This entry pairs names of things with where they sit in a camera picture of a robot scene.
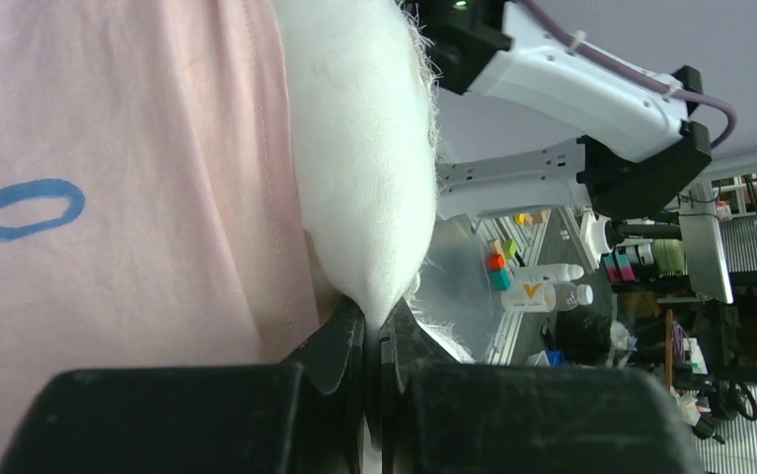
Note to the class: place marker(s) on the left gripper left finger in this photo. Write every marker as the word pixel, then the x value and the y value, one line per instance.
pixel 301 415

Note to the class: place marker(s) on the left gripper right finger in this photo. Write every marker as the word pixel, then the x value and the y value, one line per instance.
pixel 439 415

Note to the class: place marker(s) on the pink pillowcase with blue print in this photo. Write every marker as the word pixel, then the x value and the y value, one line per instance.
pixel 148 207

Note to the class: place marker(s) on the white pillow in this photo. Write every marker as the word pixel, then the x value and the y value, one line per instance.
pixel 364 145

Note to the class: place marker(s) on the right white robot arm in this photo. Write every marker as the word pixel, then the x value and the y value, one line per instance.
pixel 636 148

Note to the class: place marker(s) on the teal cube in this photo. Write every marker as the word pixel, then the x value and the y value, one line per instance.
pixel 500 279

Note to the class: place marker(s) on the white bottle with orange logo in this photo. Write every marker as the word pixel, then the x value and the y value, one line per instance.
pixel 532 287

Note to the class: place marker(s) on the orange cube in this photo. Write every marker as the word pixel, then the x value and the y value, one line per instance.
pixel 496 262

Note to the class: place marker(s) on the clear plastic bottle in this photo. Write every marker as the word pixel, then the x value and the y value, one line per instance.
pixel 569 295

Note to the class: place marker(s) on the green cube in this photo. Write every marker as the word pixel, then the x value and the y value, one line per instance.
pixel 509 249

